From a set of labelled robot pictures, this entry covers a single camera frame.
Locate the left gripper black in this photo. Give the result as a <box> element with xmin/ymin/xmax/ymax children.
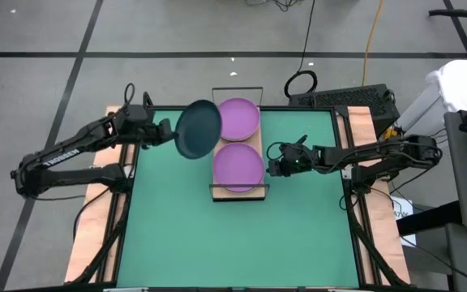
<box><xmin>135</xmin><ymin>119</ymin><xmax>178</xmax><ymax>150</ymax></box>

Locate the purple plate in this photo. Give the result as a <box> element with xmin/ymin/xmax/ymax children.
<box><xmin>212</xmin><ymin>141</ymin><xmax>266</xmax><ymax>194</ymax></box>
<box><xmin>218</xmin><ymin>97</ymin><xmax>261</xmax><ymax>142</ymax></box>

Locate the green table mat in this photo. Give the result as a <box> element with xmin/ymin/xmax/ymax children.
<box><xmin>116</xmin><ymin>108</ymin><xmax>360</xmax><ymax>289</ymax></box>

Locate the dark teal plate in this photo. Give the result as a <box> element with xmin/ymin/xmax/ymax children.
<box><xmin>174</xmin><ymin>99</ymin><xmax>223</xmax><ymax>160</ymax></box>

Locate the black metal bar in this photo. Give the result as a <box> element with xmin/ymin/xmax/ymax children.
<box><xmin>428</xmin><ymin>8</ymin><xmax>467</xmax><ymax>20</ymax></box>

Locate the yellow cable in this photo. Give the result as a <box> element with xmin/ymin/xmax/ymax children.
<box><xmin>362</xmin><ymin>0</ymin><xmax>387</xmax><ymax>87</ymax></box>

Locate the black cart base beam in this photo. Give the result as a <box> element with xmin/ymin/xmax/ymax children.
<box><xmin>397</xmin><ymin>200</ymin><xmax>461</xmax><ymax>236</ymax></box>

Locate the black floor cable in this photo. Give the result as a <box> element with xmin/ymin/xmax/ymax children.
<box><xmin>284</xmin><ymin>0</ymin><xmax>319</xmax><ymax>99</ymax></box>

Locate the white paper sheet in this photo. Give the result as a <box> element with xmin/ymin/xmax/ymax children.
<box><xmin>391</xmin><ymin>196</ymin><xmax>417</xmax><ymax>247</ymax></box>

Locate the black table frame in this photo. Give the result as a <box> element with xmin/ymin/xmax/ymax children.
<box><xmin>65</xmin><ymin>91</ymin><xmax>413</xmax><ymax>292</ymax></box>

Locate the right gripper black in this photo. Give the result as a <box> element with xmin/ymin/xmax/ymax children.
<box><xmin>266</xmin><ymin>142</ymin><xmax>326</xmax><ymax>178</ymax></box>

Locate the wooden dish rack board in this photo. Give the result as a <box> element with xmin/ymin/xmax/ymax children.
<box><xmin>208</xmin><ymin>85</ymin><xmax>271</xmax><ymax>203</ymax></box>

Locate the white cloth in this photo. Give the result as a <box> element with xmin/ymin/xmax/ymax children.
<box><xmin>425</xmin><ymin>59</ymin><xmax>467</xmax><ymax>114</ymax></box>

